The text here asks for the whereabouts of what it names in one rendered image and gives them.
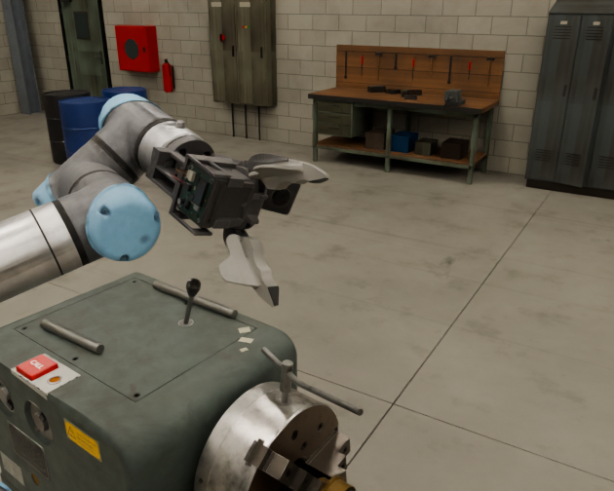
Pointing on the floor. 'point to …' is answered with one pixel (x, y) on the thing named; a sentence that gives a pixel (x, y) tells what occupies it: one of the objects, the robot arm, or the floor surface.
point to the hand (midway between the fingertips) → (307, 245)
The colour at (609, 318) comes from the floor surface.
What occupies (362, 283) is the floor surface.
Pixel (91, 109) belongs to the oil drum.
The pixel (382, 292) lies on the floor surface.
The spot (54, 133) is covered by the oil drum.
